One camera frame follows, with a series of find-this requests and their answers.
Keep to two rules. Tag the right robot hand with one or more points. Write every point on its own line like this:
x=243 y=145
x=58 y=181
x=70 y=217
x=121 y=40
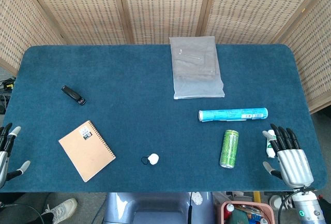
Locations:
x=294 y=164

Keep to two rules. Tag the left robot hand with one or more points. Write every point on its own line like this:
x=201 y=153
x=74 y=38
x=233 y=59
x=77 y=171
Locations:
x=3 y=154

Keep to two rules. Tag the black stapler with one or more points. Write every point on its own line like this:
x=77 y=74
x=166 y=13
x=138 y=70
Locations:
x=74 y=95

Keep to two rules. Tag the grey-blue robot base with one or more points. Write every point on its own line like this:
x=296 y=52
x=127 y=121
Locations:
x=155 y=208

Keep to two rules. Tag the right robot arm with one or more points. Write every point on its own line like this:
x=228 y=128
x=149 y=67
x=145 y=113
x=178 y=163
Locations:
x=309 y=206

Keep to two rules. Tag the tan spiral notebook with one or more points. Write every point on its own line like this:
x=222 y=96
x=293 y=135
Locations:
x=86 y=151

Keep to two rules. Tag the small white bottle green label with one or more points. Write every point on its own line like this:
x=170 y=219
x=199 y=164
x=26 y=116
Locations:
x=270 y=146

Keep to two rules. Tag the green drink can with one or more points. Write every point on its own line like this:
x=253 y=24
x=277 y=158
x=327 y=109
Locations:
x=229 y=149

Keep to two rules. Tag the pink plastic basket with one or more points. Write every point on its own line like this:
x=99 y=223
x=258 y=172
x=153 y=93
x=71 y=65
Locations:
x=245 y=212

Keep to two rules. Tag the white sneaker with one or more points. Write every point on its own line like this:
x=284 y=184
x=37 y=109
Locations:
x=62 y=207

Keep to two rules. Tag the light blue tube package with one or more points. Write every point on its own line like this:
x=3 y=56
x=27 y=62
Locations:
x=232 y=114

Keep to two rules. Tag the clear plastic zip bag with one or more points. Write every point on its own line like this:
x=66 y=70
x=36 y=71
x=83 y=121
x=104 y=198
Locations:
x=196 y=68

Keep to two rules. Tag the white ball with black loop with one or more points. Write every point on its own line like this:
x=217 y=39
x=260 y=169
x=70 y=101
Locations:
x=152 y=159

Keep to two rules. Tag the blue table mat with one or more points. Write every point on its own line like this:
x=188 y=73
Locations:
x=155 y=120

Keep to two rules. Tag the woven bamboo folding screen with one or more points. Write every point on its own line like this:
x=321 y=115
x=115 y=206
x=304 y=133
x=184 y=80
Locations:
x=165 y=6

